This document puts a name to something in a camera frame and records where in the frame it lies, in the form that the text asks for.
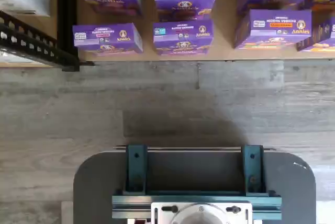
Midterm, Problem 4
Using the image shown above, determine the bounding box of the purple Annie's box, red label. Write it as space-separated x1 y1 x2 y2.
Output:
152 19 215 56

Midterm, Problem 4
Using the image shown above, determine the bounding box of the purple Annie's box, yellow front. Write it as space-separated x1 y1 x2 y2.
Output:
295 16 335 53

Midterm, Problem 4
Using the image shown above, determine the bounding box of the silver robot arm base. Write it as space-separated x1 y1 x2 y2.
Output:
171 203 233 224

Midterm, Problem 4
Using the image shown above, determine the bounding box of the black perforated shelf rail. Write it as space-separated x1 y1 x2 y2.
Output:
0 10 81 72

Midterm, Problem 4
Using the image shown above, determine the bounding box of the teal aluminium extrusion frame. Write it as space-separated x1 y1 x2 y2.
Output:
111 143 283 221

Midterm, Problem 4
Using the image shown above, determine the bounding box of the black shelf upright post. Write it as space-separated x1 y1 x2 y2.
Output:
57 0 80 72

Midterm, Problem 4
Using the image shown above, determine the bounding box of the purple Annie's box, pink label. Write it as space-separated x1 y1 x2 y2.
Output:
72 23 144 56

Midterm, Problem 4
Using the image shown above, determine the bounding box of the purple Annie's box, teal tag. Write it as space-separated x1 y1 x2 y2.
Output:
154 0 217 23

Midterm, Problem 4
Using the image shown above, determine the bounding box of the purple Annie's box, dark front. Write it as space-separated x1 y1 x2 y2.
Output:
75 0 143 17

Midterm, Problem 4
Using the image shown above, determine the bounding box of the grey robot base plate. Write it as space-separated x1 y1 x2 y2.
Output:
73 150 317 224

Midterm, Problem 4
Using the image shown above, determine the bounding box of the silver robot mounting plate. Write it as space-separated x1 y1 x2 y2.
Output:
150 201 253 224

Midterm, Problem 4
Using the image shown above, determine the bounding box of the purple Annie's box, orange label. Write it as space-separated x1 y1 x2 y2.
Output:
233 9 313 50

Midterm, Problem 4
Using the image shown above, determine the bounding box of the white plastic package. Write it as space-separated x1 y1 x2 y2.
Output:
0 0 51 17

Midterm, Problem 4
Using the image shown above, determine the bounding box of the brown lower shelf board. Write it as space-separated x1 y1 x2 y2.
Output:
0 0 335 68

